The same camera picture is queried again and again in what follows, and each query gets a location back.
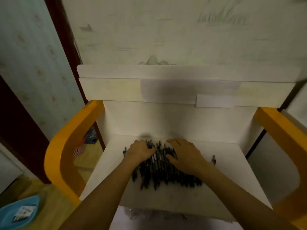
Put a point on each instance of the person's left hand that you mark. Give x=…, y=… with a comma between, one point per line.
x=139, y=153

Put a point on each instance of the person's right hand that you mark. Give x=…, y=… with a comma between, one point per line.
x=189, y=158

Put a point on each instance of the black gel pen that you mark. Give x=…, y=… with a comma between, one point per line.
x=213, y=160

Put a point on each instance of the pile of black pens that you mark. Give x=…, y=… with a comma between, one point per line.
x=160, y=170

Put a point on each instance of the person's right forearm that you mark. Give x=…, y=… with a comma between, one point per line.
x=239, y=203

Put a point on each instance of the person's left forearm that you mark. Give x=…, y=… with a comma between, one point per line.
x=103, y=201

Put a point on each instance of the blue bag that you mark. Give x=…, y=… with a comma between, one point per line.
x=91, y=136

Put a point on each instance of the red plastic basket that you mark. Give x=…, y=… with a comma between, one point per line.
x=78, y=150

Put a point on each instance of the small white paper strip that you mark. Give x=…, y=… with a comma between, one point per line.
x=214, y=101

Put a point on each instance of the large white paper sheet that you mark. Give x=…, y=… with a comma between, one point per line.
x=168, y=91

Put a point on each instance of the black and white packet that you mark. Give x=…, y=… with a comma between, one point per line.
x=24, y=213

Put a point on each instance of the white door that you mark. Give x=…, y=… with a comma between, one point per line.
x=8, y=170

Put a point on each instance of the blue plastic basin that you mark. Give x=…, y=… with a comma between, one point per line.
x=6, y=216

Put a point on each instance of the dark brown corner trim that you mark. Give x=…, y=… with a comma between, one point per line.
x=61, y=26

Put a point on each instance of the dark brown door frame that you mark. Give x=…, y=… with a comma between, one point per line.
x=19, y=131

